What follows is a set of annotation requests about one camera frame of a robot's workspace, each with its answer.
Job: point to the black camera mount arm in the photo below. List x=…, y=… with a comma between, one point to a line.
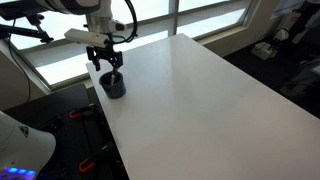
x=20, y=30

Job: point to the white box device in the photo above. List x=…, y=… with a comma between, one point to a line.
x=263, y=50

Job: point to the grey window frame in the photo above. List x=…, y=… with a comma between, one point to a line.
x=173, y=16

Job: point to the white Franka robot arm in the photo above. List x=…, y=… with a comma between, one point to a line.
x=96, y=21

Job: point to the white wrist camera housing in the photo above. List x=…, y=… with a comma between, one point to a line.
x=83, y=36

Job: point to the white robot base blue light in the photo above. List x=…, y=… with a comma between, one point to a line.
x=23, y=146

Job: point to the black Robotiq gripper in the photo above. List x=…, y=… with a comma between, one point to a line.
x=103, y=53

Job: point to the dark teal speckled mug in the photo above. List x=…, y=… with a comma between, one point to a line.
x=115, y=90

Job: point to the black perforated mounting board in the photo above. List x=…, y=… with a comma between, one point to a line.
x=66, y=140

